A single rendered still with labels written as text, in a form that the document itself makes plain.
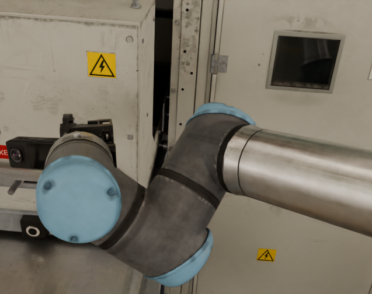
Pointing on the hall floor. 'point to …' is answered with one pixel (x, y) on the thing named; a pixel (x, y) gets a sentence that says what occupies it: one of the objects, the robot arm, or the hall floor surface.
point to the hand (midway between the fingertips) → (70, 130)
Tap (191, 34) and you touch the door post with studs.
